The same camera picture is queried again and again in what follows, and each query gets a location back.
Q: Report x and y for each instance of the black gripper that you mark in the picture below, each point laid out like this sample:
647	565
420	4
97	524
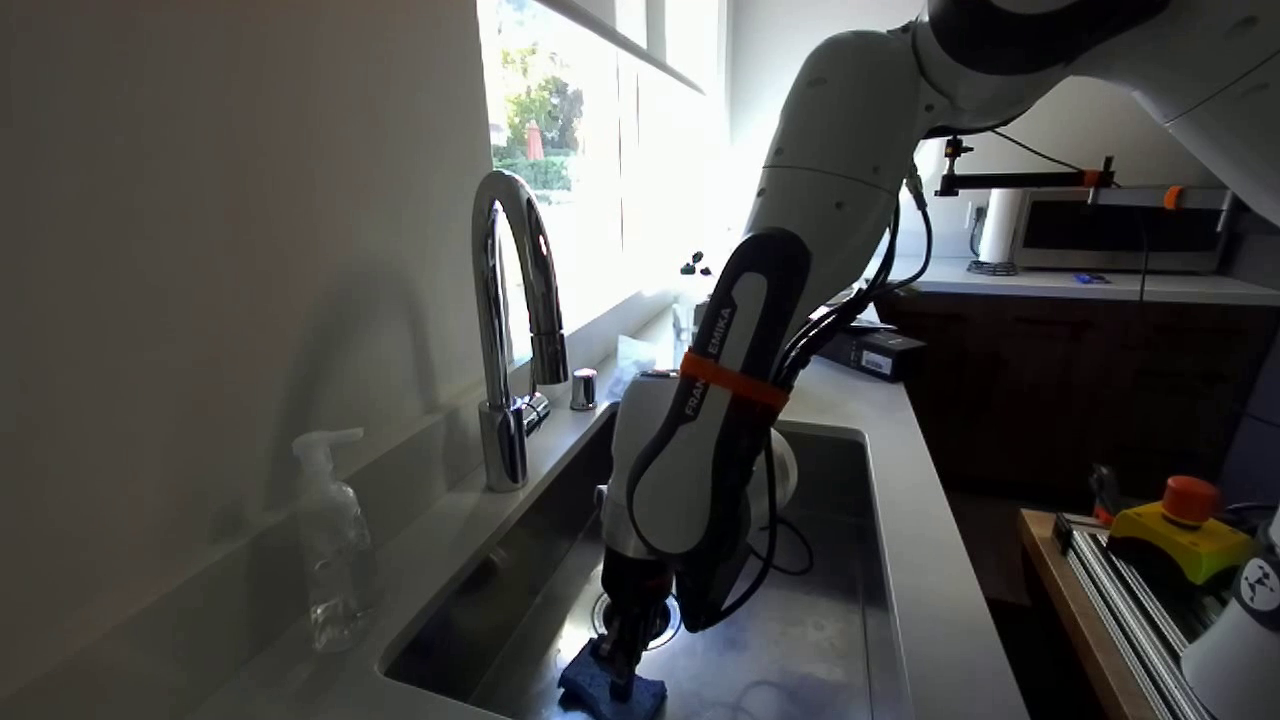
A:
638	586

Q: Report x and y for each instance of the blue sponge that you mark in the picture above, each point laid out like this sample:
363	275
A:
585	690

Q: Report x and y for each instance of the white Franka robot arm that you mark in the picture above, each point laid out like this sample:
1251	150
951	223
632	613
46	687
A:
853	173

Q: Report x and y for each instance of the clear soap dispenser bottle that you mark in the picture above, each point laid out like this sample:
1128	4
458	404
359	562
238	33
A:
330	546

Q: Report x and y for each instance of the dark wooden cabinet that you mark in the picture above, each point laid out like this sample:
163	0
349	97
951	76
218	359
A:
1080	401

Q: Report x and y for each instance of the flat black box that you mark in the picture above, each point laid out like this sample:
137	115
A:
890	354

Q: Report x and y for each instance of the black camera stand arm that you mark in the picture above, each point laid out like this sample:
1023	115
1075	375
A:
1023	178

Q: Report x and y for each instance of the silver toaster oven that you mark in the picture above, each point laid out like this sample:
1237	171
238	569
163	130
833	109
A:
1123	238

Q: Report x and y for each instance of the white paper towel roll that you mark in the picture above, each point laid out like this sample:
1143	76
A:
1002	225

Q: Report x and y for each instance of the wooden robot mounting table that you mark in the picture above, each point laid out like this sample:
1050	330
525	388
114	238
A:
1080	613

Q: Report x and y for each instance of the chrome gooseneck faucet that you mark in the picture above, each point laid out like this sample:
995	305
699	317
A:
495	321

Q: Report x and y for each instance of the yellow emergency stop button box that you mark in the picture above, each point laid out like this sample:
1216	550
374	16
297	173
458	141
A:
1183	533

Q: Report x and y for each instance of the stainless steel sink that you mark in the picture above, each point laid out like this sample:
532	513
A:
826	586

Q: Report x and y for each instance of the small chrome sink cap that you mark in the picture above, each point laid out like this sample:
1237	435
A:
585	388

